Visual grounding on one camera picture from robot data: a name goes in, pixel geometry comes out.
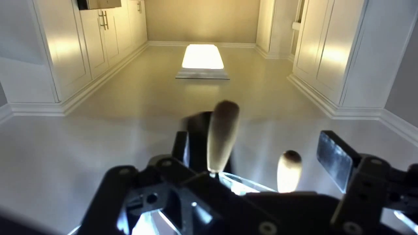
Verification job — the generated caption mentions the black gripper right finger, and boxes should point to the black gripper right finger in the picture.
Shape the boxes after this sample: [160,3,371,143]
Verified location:
[316,131,361,192]

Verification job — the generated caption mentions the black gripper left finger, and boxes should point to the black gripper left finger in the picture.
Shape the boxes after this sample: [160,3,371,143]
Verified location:
[171,131,188,162]

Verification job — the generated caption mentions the wooden fan blade small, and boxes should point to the wooden fan blade small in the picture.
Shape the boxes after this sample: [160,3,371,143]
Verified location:
[277,150,301,193]

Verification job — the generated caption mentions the wooden fan blade large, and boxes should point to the wooden fan blade large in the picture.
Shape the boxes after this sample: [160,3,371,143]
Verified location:
[206,101,239,174]

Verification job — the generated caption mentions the rectangular ceiling light panel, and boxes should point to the rectangular ceiling light panel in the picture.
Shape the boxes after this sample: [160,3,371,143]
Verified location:
[176,45,228,80]

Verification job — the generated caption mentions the white cabinets right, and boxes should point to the white cabinets right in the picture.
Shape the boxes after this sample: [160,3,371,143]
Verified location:
[256,0,418,119]

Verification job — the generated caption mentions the white cabinets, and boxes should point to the white cabinets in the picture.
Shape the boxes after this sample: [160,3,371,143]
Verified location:
[256,0,418,119]
[0,0,149,116]

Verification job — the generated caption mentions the white cabinets left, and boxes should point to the white cabinets left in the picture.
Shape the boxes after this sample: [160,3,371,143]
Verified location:
[0,0,149,116]

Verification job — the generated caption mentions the metal cabinet handle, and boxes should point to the metal cabinet handle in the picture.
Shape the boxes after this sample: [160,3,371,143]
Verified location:
[98,11,108,30]

